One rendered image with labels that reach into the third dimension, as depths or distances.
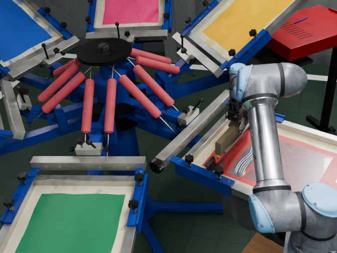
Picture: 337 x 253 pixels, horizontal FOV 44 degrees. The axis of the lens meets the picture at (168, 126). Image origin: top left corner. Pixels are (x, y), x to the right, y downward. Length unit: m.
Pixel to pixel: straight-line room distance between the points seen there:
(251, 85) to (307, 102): 2.91
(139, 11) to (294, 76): 1.93
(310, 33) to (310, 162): 1.12
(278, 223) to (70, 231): 0.95
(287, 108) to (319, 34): 1.33
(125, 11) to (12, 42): 0.82
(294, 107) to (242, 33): 1.67
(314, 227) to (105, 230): 0.91
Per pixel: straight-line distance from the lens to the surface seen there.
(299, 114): 4.09
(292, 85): 1.39
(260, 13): 2.70
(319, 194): 1.31
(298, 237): 1.42
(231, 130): 1.98
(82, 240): 1.85
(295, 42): 2.85
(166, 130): 2.36
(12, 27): 3.11
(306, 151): 2.18
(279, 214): 1.27
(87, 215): 1.93
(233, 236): 2.99
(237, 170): 2.03
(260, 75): 1.37
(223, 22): 2.82
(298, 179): 2.03
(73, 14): 5.54
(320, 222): 1.31
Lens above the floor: 2.36
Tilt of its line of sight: 37 degrees down
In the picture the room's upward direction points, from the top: 6 degrees counter-clockwise
